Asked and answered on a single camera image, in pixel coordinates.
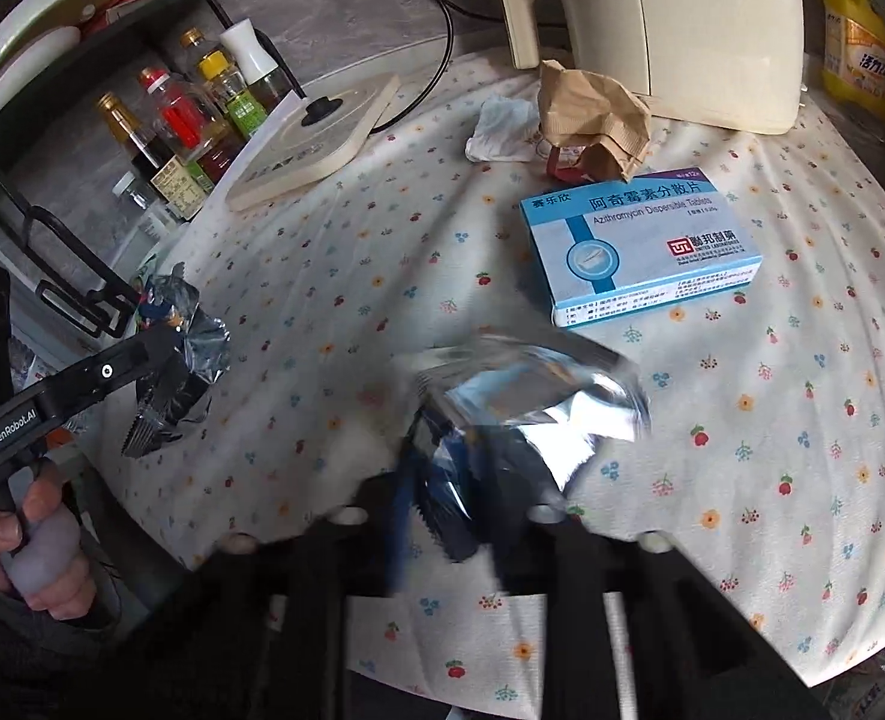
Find yellow detergent bottle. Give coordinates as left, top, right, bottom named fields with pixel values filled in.
left=821, top=0, right=885, bottom=103

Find green label condiment bottle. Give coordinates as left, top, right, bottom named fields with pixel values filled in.
left=179, top=26, right=271, bottom=138

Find floral white tablecloth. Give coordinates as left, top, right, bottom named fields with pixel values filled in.
left=89, top=45, right=885, bottom=720

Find person's left forearm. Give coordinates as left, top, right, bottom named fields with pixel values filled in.
left=0, top=562, right=211, bottom=720

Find white plates in rack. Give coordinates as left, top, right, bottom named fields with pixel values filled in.
left=0, top=0, right=113, bottom=130

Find black condiment shelf rack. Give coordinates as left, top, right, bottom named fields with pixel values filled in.
left=0, top=0, right=227, bottom=340

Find blue white medicine box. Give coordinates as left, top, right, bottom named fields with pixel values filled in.
left=518, top=165, right=764, bottom=331

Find silver foil packet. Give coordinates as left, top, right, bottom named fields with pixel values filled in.
left=404, top=328, right=653, bottom=512

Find white-capped oil bottle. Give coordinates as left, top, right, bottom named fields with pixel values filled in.
left=219, top=19, right=301, bottom=110

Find red chili sauce bottle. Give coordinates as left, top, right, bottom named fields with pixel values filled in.
left=138, top=66, right=245, bottom=181

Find small clear jar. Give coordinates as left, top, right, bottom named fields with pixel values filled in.
left=112, top=172, right=178, bottom=241

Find dark soy sauce bottle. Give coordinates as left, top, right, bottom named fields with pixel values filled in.
left=97, top=92, right=215, bottom=223

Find crumpled white tissue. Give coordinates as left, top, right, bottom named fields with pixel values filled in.
left=464, top=94, right=541, bottom=164

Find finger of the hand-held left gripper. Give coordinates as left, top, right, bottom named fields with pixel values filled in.
left=153, top=349, right=212, bottom=428
left=122, top=371, right=181, bottom=460

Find crumpled brown paper bag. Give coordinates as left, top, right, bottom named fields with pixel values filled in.
left=536, top=60, right=652, bottom=182

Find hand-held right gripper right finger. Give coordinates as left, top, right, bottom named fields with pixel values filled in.
left=442, top=450, right=818, bottom=720

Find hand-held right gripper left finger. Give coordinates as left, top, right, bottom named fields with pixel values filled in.
left=164, top=424, right=454, bottom=720

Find blue silver wrapper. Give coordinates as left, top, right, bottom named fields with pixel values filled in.
left=133, top=262, right=232, bottom=428

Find cream air fryer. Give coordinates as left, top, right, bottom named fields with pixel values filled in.
left=496, top=0, right=805, bottom=136

